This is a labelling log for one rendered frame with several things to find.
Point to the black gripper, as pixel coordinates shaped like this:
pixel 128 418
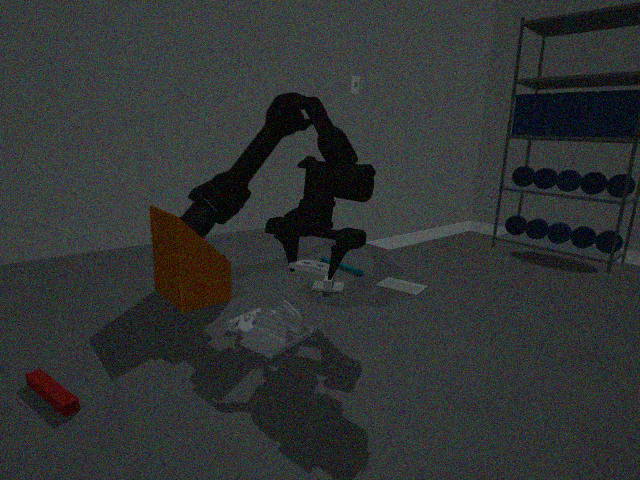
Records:
pixel 346 239

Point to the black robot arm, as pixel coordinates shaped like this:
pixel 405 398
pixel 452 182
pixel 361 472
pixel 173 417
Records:
pixel 339 176

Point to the teal flat bar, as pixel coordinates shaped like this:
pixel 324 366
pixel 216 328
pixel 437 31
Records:
pixel 344 266

